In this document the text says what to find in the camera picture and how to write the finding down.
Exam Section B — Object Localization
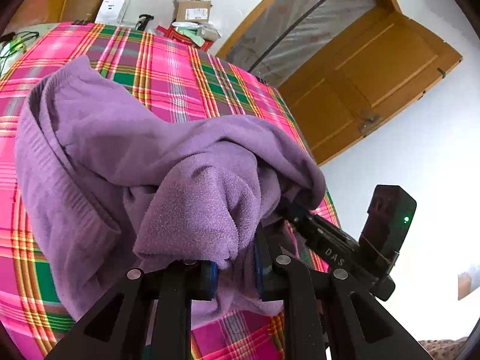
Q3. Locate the white cardboard box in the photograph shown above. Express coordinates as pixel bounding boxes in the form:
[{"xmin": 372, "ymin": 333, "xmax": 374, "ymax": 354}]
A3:
[{"xmin": 94, "ymin": 0, "xmax": 131, "ymax": 25}]

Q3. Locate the floral sleeve right forearm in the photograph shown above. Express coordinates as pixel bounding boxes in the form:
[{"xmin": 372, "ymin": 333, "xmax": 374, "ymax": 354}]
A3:
[{"xmin": 419, "ymin": 337, "xmax": 468, "ymax": 360}]

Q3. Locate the wooden door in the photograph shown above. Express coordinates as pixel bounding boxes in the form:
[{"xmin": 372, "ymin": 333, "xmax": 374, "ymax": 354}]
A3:
[{"xmin": 279, "ymin": 7, "xmax": 462, "ymax": 165}]

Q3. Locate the brown cardboard box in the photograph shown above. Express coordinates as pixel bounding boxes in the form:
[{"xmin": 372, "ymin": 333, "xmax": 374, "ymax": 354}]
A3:
[{"xmin": 174, "ymin": 0, "xmax": 212, "ymax": 23}]

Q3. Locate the red box with papers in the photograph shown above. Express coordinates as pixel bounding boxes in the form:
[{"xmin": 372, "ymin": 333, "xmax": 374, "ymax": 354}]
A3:
[{"xmin": 155, "ymin": 21, "xmax": 221, "ymax": 51}]

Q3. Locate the plastic door curtain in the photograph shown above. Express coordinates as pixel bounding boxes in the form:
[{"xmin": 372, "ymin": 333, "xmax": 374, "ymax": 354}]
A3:
[{"xmin": 224, "ymin": 0, "xmax": 375, "ymax": 87}]

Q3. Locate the pink plaid bed sheet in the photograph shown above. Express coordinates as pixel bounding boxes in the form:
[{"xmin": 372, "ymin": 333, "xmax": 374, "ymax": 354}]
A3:
[{"xmin": 0, "ymin": 21, "xmax": 343, "ymax": 360}]

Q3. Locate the black spray bottle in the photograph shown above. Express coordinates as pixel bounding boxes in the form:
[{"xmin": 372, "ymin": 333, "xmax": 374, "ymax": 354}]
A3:
[{"xmin": 134, "ymin": 14, "xmax": 154, "ymax": 32}]

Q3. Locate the purple fleece garment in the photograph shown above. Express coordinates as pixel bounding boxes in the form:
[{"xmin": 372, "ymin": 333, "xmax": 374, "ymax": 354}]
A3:
[{"xmin": 15, "ymin": 56, "xmax": 326, "ymax": 327}]

